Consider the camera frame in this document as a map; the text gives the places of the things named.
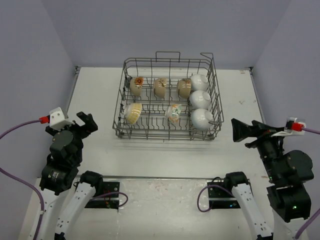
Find beige bowl orange flower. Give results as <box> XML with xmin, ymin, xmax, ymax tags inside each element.
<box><xmin>129</xmin><ymin>77</ymin><xmax>144</xmax><ymax>97</ymax></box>

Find white bowl front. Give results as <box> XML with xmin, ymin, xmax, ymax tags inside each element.
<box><xmin>190</xmin><ymin>108</ymin><xmax>213</xmax><ymax>131</ymax></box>

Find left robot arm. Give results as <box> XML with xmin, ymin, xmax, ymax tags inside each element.
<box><xmin>29</xmin><ymin>107</ymin><xmax>98</xmax><ymax>240</ymax></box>

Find yellow checked bowl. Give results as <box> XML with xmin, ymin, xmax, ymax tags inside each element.
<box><xmin>124</xmin><ymin>102</ymin><xmax>143</xmax><ymax>125</ymax></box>

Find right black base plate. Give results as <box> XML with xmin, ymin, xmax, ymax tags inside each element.
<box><xmin>207</xmin><ymin>181</ymin><xmax>253</xmax><ymax>210</ymax></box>

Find white bowl rear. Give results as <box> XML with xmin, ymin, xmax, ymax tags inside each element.
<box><xmin>190</xmin><ymin>74</ymin><xmax>209</xmax><ymax>91</ymax></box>

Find beige bowl colourful leaves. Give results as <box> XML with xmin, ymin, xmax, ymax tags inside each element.
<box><xmin>176</xmin><ymin>78</ymin><xmax>192</xmax><ymax>99</ymax></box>

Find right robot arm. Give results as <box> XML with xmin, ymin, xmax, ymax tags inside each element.
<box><xmin>223</xmin><ymin>117</ymin><xmax>316</xmax><ymax>240</ymax></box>

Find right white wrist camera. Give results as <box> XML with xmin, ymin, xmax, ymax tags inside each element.
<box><xmin>271</xmin><ymin>116</ymin><xmax>306</xmax><ymax>137</ymax></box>

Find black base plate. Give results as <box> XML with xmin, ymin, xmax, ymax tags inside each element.
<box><xmin>207</xmin><ymin>181</ymin><xmax>253</xmax><ymax>210</ymax></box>
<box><xmin>85</xmin><ymin>180</ymin><xmax>120</xmax><ymax>210</ymax></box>

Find beige bowl small flowers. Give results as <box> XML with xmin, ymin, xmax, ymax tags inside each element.
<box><xmin>153</xmin><ymin>78</ymin><xmax>168</xmax><ymax>99</ymax></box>

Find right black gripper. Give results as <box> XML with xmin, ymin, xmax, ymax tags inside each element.
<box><xmin>231</xmin><ymin>116</ymin><xmax>287</xmax><ymax>180</ymax></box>

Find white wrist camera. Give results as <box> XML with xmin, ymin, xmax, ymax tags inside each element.
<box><xmin>271</xmin><ymin>116</ymin><xmax>306</xmax><ymax>137</ymax></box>
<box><xmin>49</xmin><ymin>107</ymin><xmax>75</xmax><ymax>131</ymax></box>

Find green floral bowl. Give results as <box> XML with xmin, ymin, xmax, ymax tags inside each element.
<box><xmin>164</xmin><ymin>104</ymin><xmax>182</xmax><ymax>124</ymax></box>

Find white bowl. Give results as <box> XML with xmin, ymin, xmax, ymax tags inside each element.
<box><xmin>190</xmin><ymin>108</ymin><xmax>213</xmax><ymax>131</ymax></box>
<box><xmin>190</xmin><ymin>74</ymin><xmax>209</xmax><ymax>91</ymax></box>
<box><xmin>189</xmin><ymin>90</ymin><xmax>211</xmax><ymax>109</ymax></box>

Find grey wire dish rack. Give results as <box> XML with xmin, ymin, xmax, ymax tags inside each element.
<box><xmin>112</xmin><ymin>51</ymin><xmax>224</xmax><ymax>141</ymax></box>

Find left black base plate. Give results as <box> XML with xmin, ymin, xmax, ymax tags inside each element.
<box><xmin>85</xmin><ymin>180</ymin><xmax>120</xmax><ymax>210</ymax></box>

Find white bowl middle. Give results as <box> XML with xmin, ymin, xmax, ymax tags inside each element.
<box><xmin>189</xmin><ymin>90</ymin><xmax>211</xmax><ymax>109</ymax></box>

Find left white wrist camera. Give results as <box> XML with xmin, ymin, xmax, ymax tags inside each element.
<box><xmin>49</xmin><ymin>107</ymin><xmax>75</xmax><ymax>131</ymax></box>

